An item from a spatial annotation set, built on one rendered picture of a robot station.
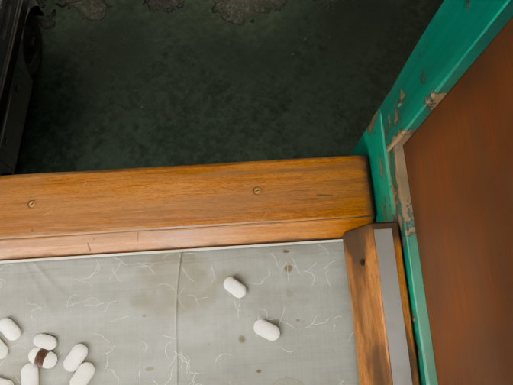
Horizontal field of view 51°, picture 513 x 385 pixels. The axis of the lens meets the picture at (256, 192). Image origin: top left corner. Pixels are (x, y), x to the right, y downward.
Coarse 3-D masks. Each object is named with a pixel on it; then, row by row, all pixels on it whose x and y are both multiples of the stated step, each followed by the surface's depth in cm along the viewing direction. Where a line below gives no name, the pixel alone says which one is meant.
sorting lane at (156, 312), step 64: (128, 256) 76; (192, 256) 76; (256, 256) 77; (320, 256) 77; (0, 320) 73; (64, 320) 74; (128, 320) 74; (192, 320) 74; (256, 320) 74; (320, 320) 75; (64, 384) 72; (128, 384) 72; (192, 384) 72; (256, 384) 72; (320, 384) 72
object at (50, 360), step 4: (36, 348) 71; (32, 352) 71; (36, 352) 71; (52, 352) 71; (28, 356) 71; (32, 356) 70; (48, 356) 71; (52, 356) 71; (32, 360) 70; (44, 360) 70; (48, 360) 70; (52, 360) 71; (56, 360) 71; (44, 364) 70; (48, 364) 70; (52, 364) 71
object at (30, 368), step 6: (24, 366) 70; (30, 366) 70; (36, 366) 71; (24, 372) 70; (30, 372) 70; (36, 372) 70; (24, 378) 70; (30, 378) 70; (36, 378) 70; (24, 384) 70; (30, 384) 70; (36, 384) 70
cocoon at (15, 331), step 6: (6, 318) 72; (0, 324) 72; (6, 324) 72; (12, 324) 72; (0, 330) 72; (6, 330) 71; (12, 330) 71; (18, 330) 72; (6, 336) 71; (12, 336) 71; (18, 336) 72
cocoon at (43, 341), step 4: (36, 336) 72; (40, 336) 72; (44, 336) 72; (48, 336) 72; (52, 336) 72; (36, 340) 71; (40, 340) 71; (44, 340) 71; (48, 340) 71; (52, 340) 71; (36, 344) 71; (40, 344) 71; (44, 344) 71; (48, 344) 71; (52, 344) 71; (56, 344) 72; (44, 348) 72; (48, 348) 71; (52, 348) 72
